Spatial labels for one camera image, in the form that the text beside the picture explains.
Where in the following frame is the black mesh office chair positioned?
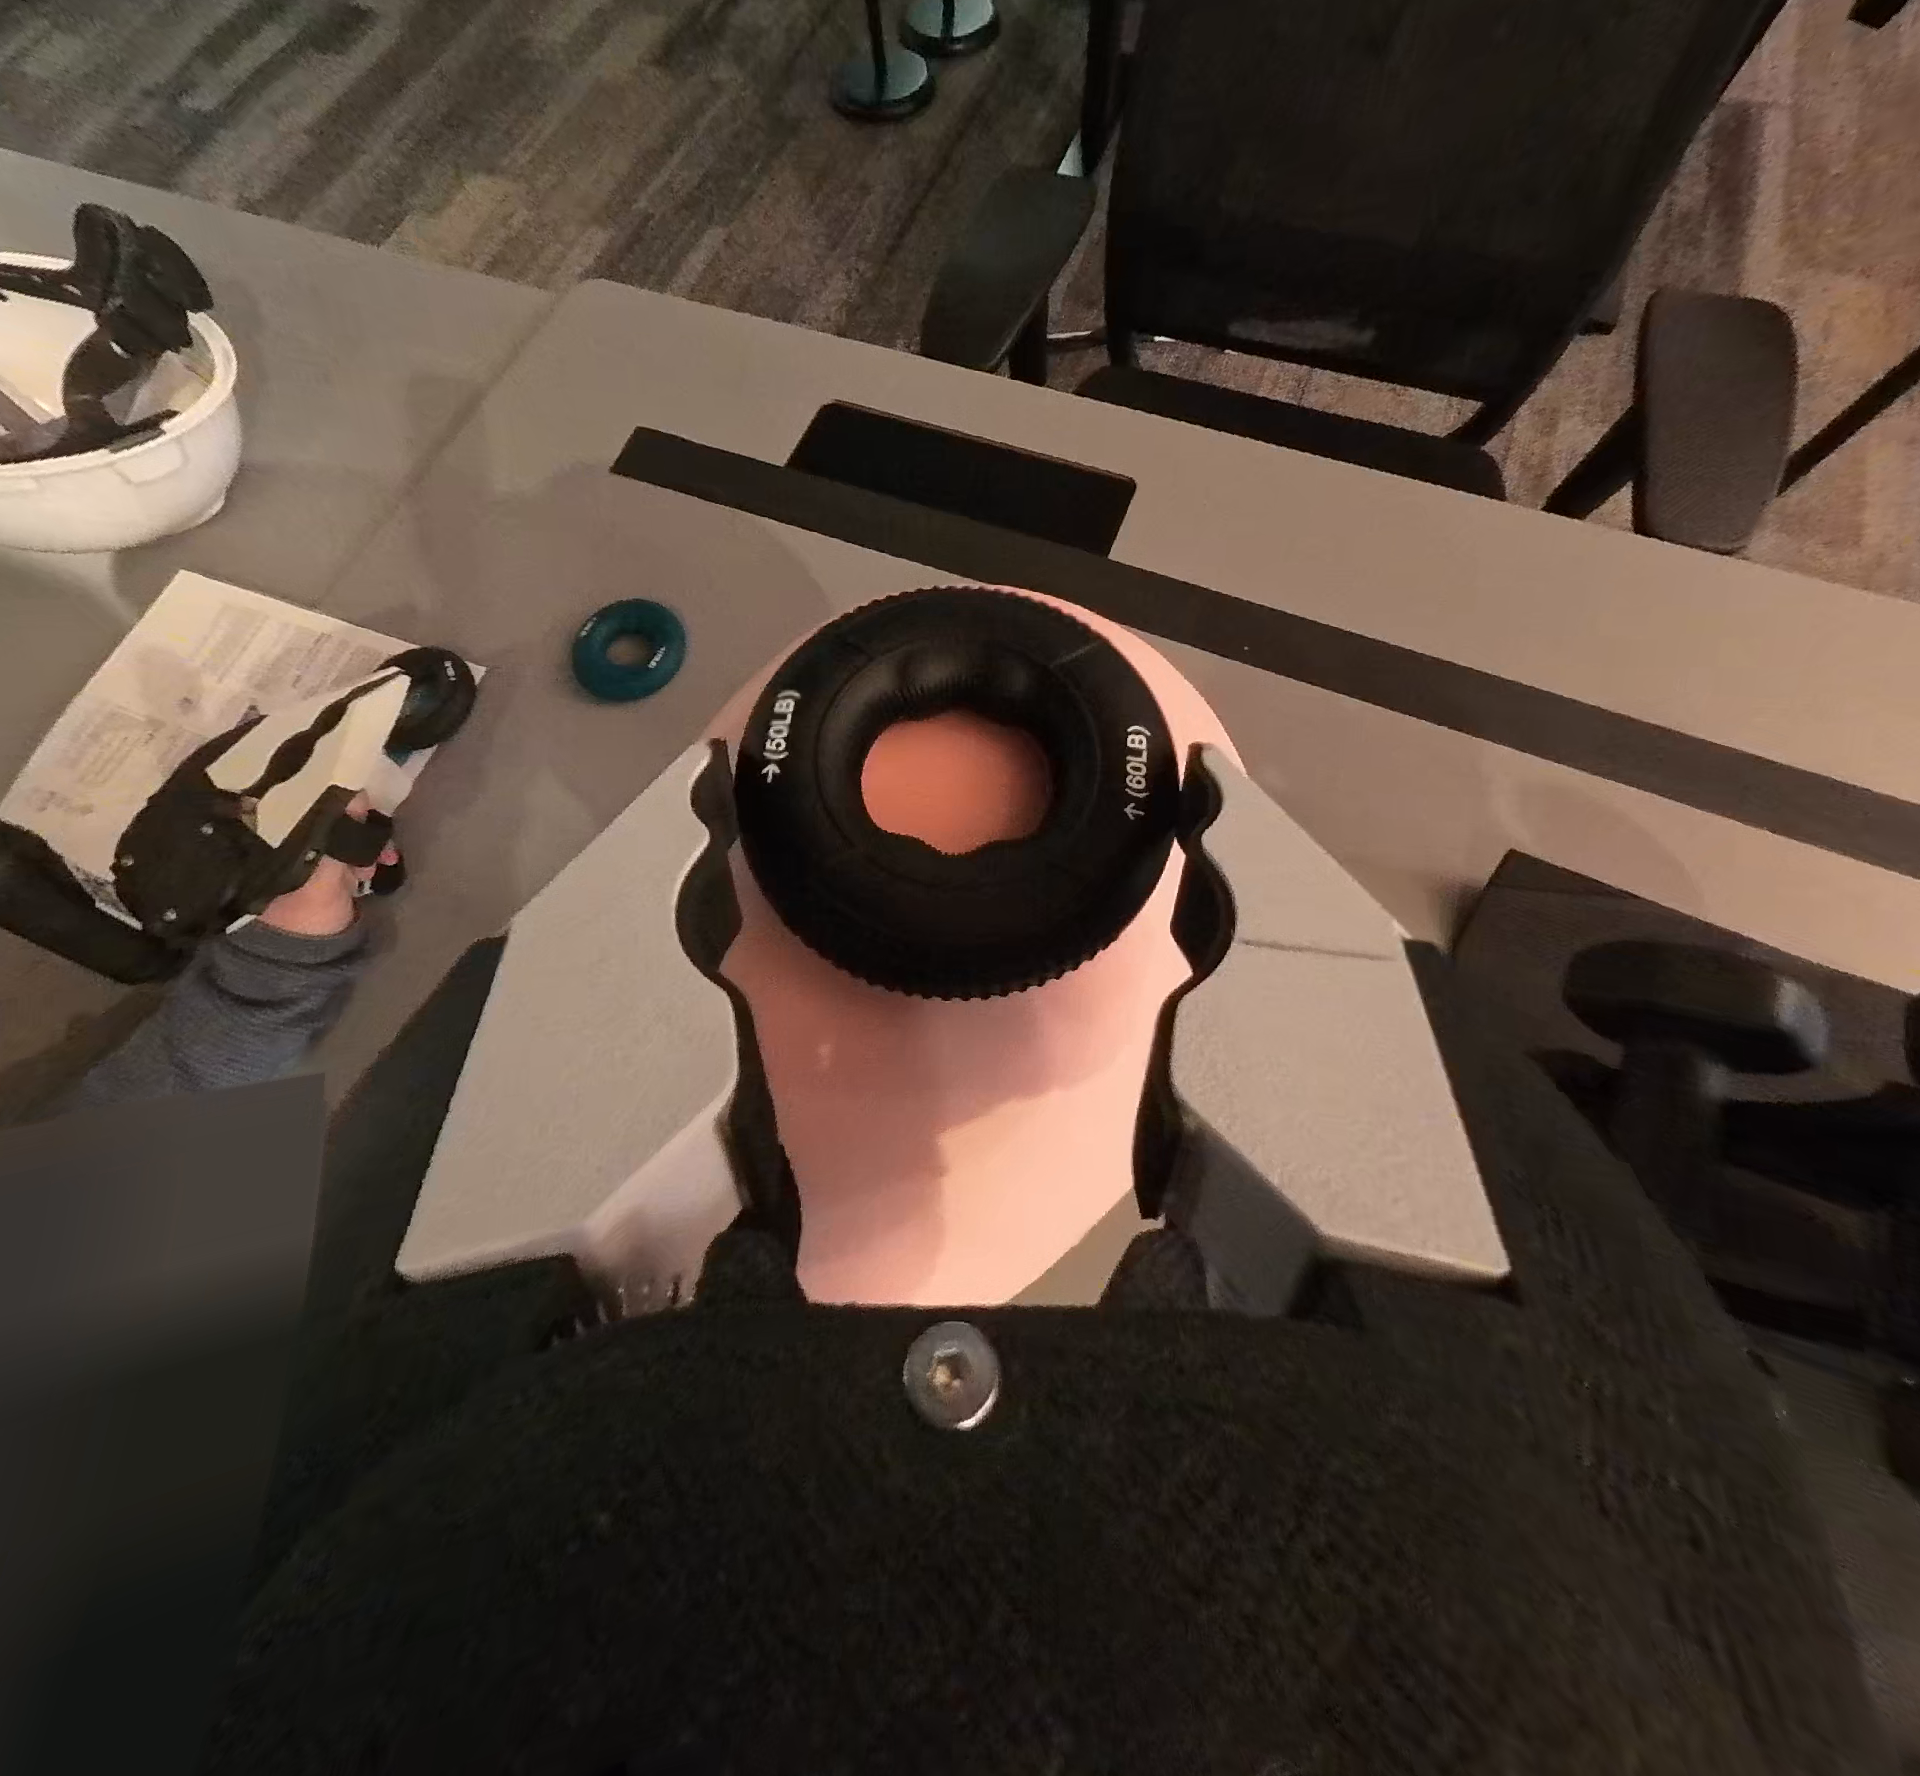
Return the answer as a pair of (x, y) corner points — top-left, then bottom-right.
(920, 0), (1802, 555)

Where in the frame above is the white hard hat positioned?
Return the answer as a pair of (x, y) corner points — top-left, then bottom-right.
(0, 204), (245, 555)

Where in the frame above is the black chair armrest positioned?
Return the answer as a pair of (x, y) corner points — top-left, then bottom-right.
(1478, 846), (1920, 1358)

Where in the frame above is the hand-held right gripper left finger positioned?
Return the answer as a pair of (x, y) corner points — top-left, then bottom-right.
(394, 742), (792, 1309)

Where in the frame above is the teal grip ring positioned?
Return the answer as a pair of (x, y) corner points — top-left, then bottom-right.
(570, 597), (690, 702)

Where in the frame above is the printed instruction paper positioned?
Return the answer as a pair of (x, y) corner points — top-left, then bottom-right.
(0, 572), (491, 909)

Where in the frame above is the person's left hand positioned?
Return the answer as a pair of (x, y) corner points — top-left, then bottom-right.
(255, 846), (399, 945)

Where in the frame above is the long black tape strip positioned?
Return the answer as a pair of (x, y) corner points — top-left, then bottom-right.
(611, 425), (1920, 842)

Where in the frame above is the person's left forearm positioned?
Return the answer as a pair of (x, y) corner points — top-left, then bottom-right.
(76, 910), (377, 1108)

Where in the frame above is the rectangular black tape patch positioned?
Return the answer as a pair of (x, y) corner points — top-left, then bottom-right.
(785, 403), (1138, 559)

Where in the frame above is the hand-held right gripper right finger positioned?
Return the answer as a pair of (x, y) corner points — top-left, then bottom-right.
(1141, 742), (1515, 1284)

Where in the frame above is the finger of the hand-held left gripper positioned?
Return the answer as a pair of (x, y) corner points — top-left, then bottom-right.
(199, 666), (419, 803)
(240, 742), (426, 863)

